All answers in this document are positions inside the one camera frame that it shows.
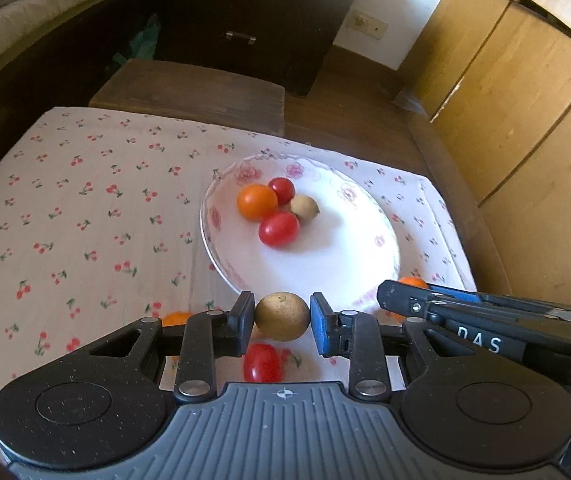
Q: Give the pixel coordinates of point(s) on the cherry print tablecloth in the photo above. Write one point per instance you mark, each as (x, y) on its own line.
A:
(99, 225)

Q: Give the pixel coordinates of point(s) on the dark wooden dresser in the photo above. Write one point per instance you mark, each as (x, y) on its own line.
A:
(281, 41)

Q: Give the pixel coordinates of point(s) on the green plastic bag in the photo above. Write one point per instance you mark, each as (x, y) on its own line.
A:
(143, 45)

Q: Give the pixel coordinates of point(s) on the red cherry tomato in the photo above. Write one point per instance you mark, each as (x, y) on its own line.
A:
(284, 190)
(278, 230)
(262, 363)

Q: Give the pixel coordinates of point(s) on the wall power socket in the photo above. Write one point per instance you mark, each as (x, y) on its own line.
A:
(367, 24)

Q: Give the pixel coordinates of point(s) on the wooden wardrobe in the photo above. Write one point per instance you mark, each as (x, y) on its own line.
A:
(494, 80)

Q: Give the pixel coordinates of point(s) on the red cherry tomato back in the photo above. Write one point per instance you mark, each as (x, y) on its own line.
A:
(284, 190)

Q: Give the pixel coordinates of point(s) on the white floral plate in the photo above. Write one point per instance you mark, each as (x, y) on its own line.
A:
(345, 253)

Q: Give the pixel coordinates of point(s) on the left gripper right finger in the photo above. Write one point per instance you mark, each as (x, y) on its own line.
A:
(355, 336)

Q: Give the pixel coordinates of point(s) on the red cherry tomato front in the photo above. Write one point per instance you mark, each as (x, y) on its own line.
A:
(278, 230)

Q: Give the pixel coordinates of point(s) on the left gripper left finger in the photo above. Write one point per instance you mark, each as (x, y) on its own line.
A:
(206, 337)

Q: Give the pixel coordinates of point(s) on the orange tangerine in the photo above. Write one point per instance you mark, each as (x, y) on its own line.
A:
(256, 202)
(176, 318)
(412, 281)

